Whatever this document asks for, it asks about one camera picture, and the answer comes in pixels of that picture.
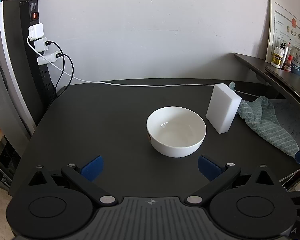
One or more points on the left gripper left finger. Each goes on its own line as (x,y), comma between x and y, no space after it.
(79,183)

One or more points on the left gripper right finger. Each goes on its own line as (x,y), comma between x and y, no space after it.
(220,177)

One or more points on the white ceramic bowl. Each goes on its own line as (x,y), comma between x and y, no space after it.
(175,132)

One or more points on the white sponge block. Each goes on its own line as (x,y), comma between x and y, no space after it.
(223,107)

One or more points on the green striped towel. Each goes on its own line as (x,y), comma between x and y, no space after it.
(259,115)

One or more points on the red cap small bottle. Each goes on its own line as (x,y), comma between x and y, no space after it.
(287,67)

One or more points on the clear plastic container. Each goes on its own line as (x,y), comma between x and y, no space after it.
(295,64)

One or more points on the grey cabinet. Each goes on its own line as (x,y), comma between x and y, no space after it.
(17,89)

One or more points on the white pill bottle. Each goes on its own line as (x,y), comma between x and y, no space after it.
(277,57)

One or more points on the bottom white charger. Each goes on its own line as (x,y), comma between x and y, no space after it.
(48,58)

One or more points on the white charger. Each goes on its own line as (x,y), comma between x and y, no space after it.
(42,45)
(48,58)
(36,31)

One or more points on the framed certificate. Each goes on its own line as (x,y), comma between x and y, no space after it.
(284,27)

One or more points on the middle white charger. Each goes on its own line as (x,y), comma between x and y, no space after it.
(42,45)

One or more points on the top white charger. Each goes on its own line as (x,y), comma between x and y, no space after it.
(36,31)

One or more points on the dark wall shelf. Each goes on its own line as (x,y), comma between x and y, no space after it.
(286,83)

